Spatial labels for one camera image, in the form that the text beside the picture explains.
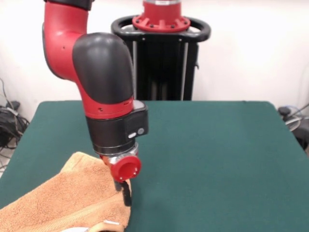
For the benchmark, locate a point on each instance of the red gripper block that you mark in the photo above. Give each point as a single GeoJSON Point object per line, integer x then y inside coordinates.
{"type": "Point", "coordinates": [126, 169]}

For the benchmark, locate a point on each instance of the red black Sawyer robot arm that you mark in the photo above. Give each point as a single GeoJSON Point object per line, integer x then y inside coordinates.
{"type": "Point", "coordinates": [103, 72]}

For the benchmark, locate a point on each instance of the red robot base column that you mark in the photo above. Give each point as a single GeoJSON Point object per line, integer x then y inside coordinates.
{"type": "Point", "coordinates": [161, 17]}

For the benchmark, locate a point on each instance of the orange-brown terry towel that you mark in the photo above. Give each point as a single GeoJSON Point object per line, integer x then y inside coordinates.
{"type": "Point", "coordinates": [72, 193]}

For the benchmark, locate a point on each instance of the dark green table cloth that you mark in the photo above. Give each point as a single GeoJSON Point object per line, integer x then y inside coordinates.
{"type": "Point", "coordinates": [217, 169]}

